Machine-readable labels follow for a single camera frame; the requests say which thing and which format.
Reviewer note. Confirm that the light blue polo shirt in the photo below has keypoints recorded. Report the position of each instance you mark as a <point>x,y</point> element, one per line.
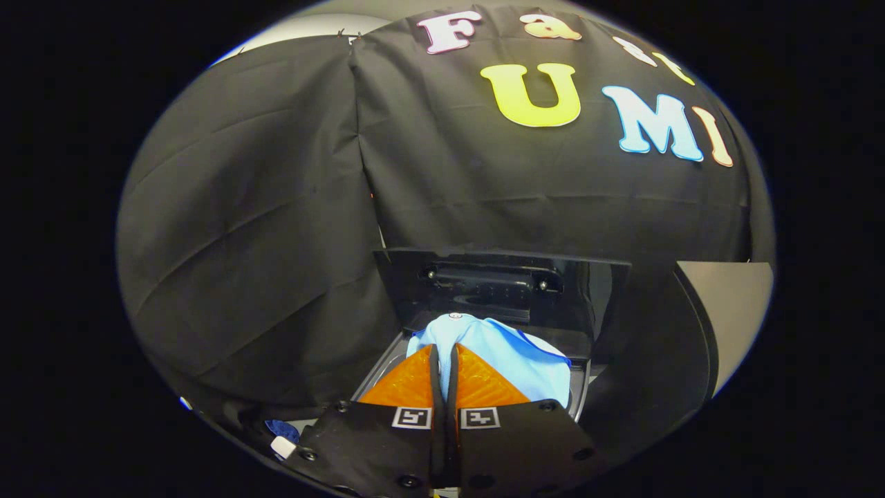
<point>511,360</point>

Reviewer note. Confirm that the black backdrop cloth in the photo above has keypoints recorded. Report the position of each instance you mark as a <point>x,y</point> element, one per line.
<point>276,242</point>

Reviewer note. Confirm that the small blue white object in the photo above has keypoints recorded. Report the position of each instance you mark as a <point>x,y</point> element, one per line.
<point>283,439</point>

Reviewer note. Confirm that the beige cabinet with dark edge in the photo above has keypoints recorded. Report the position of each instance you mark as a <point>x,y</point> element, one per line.
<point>733,311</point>

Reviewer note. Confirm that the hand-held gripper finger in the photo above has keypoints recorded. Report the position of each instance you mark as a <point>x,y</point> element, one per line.
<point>453,387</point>
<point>435,387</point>

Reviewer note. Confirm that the dark washing machine lid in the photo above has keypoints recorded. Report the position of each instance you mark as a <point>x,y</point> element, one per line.
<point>498,283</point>

